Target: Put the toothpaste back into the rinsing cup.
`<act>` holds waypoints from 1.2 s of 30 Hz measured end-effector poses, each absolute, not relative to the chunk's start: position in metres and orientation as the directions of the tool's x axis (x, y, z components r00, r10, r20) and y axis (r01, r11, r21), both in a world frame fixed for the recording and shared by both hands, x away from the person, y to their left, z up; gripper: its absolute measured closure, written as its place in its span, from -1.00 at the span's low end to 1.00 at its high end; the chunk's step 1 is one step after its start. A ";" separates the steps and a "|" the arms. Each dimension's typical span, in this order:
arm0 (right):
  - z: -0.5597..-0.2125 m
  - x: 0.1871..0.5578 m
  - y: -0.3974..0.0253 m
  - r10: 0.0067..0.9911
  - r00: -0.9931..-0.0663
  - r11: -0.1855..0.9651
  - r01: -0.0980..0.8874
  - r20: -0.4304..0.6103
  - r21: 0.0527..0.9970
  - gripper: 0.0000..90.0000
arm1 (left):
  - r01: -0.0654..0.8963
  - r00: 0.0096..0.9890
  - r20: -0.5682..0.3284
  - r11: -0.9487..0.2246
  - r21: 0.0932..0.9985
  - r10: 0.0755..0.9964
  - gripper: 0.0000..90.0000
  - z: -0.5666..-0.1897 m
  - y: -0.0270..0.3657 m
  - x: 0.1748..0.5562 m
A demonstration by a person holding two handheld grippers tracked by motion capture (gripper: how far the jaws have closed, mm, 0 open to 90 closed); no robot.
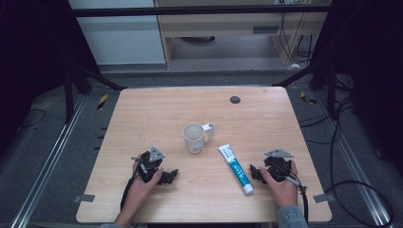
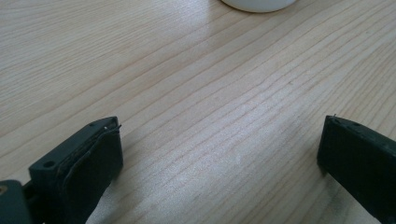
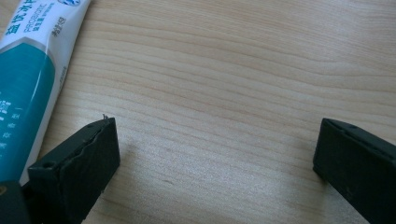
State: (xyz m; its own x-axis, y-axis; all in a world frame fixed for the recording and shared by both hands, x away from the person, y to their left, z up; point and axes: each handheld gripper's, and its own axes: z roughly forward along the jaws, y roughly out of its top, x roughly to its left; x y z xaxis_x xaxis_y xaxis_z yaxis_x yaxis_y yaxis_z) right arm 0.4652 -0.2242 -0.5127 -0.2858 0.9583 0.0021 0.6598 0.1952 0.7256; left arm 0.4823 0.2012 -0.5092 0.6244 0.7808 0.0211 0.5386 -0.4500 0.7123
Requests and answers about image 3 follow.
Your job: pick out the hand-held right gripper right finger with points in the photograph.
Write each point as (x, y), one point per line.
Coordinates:
(361, 168)

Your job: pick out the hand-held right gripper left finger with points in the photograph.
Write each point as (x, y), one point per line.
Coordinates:
(77, 168)

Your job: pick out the white and teal toothpaste tube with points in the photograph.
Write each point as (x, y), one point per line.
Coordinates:
(25, 77)

